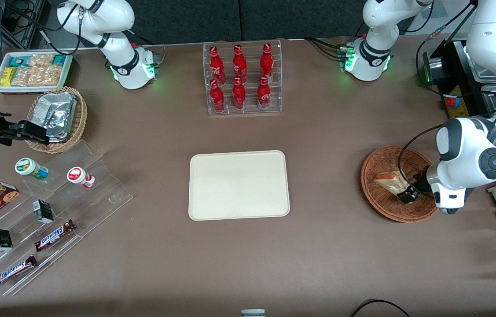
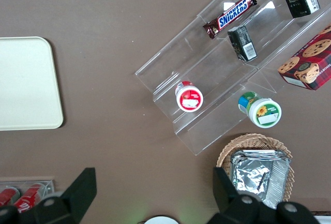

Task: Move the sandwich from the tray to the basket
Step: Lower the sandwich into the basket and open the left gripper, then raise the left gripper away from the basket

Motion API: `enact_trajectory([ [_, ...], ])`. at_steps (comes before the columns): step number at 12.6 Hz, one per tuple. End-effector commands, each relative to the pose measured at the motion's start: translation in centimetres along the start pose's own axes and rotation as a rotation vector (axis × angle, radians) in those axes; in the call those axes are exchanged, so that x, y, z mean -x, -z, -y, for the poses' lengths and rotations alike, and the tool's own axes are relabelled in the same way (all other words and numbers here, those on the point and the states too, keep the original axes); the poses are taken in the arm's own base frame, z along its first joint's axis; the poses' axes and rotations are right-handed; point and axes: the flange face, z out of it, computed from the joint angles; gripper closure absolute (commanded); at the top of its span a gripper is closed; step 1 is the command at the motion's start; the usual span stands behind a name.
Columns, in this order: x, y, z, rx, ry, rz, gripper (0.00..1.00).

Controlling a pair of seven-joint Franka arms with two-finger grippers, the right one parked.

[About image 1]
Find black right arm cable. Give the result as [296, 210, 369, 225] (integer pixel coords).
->
[4, 0, 86, 56]

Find stacked aluminium foil containers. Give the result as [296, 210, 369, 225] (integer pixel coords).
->
[32, 92, 77, 143]

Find light tan wicker basket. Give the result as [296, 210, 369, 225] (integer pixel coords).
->
[26, 86, 88, 154]

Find clear acrylic bottle rack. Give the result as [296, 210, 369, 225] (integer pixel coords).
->
[203, 39, 283, 115]

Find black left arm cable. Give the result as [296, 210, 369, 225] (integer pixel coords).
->
[397, 0, 481, 197]

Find black looped cable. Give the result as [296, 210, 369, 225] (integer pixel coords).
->
[350, 299, 411, 317]

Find green lid yogurt cup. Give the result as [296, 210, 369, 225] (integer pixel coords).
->
[15, 158, 49, 181]

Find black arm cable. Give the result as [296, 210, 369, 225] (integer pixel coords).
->
[4, 0, 86, 56]
[397, 0, 481, 197]

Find red lid yogurt cup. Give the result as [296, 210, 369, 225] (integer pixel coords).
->
[67, 166, 96, 189]

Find triangle sandwich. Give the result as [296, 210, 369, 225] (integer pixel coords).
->
[373, 170, 411, 198]

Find black base cable bundle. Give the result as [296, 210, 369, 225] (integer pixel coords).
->
[304, 37, 346, 61]

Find red cola bottle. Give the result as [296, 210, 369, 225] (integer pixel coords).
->
[260, 43, 275, 83]
[232, 44, 248, 84]
[209, 46, 226, 85]
[257, 76, 272, 111]
[232, 77, 247, 111]
[209, 79, 226, 113]

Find clear granola snack packet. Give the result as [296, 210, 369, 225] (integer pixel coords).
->
[28, 54, 55, 68]
[28, 65, 63, 87]
[11, 67, 33, 87]

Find black food warmer machine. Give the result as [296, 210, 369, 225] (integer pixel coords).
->
[423, 37, 496, 155]

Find yellow control box red button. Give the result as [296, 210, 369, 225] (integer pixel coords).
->
[445, 85, 465, 120]

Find cream plastic tray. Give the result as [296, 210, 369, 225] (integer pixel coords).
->
[188, 150, 291, 221]

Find brown round wicker basket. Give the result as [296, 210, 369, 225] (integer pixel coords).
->
[361, 145, 445, 223]

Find yellow snack bar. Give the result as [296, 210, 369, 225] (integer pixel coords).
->
[0, 67, 18, 87]

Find Snickers chocolate bar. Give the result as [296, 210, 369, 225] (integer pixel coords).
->
[0, 255, 38, 288]
[35, 219, 76, 252]

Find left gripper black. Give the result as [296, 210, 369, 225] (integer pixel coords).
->
[399, 163, 434, 204]

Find clear acrylic stepped display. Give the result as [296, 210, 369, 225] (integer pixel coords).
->
[0, 140, 134, 297]

